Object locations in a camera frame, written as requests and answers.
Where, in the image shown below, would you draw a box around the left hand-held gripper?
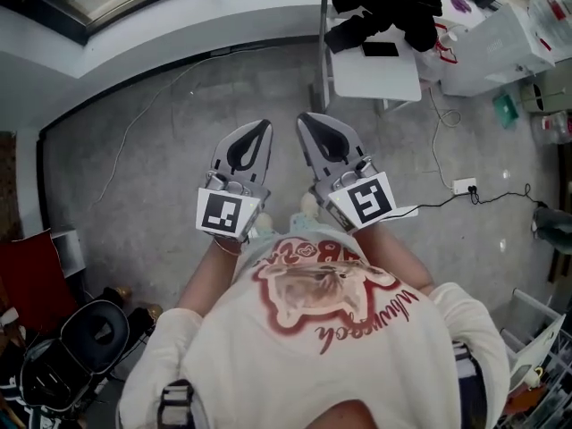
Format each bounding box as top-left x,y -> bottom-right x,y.
195,119 -> 275,243

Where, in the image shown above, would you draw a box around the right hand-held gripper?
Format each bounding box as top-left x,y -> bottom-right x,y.
296,112 -> 400,232

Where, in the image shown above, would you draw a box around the person's left forearm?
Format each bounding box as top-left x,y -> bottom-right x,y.
177,234 -> 252,317

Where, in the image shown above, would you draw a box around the person's right forearm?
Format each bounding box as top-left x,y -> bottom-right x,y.
351,219 -> 435,297

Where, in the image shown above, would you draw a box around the person's right beige shoe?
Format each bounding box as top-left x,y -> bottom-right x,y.
299,193 -> 321,219

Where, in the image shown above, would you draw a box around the person's beige shoe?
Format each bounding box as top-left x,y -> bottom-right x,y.
299,193 -> 321,219
252,211 -> 274,239

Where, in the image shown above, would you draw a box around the person's left beige shoe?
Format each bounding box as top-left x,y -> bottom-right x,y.
252,211 -> 274,239

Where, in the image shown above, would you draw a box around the person's light patterned trousers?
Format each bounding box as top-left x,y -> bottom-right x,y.
289,212 -> 341,236

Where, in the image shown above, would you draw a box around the white folding chair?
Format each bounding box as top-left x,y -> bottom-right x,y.
310,0 -> 423,116

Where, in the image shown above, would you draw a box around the black phone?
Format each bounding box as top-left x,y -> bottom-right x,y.
360,41 -> 400,59

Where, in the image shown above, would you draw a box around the white power strip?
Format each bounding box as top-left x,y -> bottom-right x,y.
451,177 -> 479,196

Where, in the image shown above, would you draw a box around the red and white plastic bag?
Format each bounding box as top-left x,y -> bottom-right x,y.
417,21 -> 461,82

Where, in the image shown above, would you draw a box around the black jacket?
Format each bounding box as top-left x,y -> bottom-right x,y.
308,0 -> 444,55

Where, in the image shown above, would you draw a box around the green box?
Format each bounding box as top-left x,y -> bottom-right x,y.
492,90 -> 520,130

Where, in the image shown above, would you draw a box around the white cabinet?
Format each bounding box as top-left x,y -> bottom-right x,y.
439,1 -> 557,98

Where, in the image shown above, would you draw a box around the white panel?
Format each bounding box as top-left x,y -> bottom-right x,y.
49,226 -> 87,280

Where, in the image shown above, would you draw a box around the white printed t-shirt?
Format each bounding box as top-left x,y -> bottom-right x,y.
118,228 -> 510,429

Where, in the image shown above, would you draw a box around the beige box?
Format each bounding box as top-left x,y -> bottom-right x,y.
519,70 -> 572,114

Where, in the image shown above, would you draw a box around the red fabric chair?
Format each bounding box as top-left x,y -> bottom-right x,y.
0,229 -> 80,330

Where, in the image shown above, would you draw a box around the black hard case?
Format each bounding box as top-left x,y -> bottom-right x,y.
19,299 -> 131,416

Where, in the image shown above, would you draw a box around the white mug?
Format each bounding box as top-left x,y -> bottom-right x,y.
523,366 -> 545,390

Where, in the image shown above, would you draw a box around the red string bracelet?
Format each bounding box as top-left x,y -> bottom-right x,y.
213,238 -> 243,256

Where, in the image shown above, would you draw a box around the white cable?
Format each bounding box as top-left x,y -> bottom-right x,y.
426,85 -> 462,192

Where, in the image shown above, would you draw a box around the thin grey cable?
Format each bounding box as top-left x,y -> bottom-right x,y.
95,45 -> 251,206

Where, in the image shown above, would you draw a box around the black cable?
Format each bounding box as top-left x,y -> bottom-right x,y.
387,182 -> 549,221

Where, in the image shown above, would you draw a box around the white wire rack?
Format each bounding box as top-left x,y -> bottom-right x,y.
498,287 -> 572,429

